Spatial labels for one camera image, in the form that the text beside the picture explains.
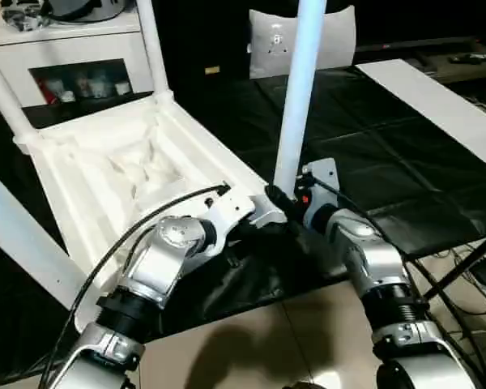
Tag white plastic table top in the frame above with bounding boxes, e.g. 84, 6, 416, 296
11, 91, 289, 334

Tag white flat board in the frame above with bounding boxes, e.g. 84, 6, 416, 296
354, 58, 486, 178

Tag grey pillow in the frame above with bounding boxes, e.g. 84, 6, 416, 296
248, 6, 358, 81

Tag black work table leg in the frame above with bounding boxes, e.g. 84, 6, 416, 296
424, 238, 486, 304

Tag black cabinet with orange label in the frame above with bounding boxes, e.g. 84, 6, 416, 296
139, 0, 255, 95

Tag black flat remote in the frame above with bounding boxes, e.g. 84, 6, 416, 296
449, 52, 486, 65

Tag white sideboard with glass doors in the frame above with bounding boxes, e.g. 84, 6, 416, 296
0, 0, 158, 111

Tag black tangled item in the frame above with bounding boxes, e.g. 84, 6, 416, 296
2, 6, 53, 32

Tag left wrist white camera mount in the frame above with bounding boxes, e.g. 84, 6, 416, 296
201, 191, 257, 261

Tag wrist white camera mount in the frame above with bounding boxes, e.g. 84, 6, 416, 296
201, 191, 257, 261
301, 157, 342, 229

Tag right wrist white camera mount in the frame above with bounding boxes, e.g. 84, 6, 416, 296
301, 157, 342, 229

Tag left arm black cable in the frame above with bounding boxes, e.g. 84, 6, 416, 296
36, 182, 232, 389

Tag black rail with red mark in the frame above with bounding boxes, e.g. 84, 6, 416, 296
356, 36, 486, 53

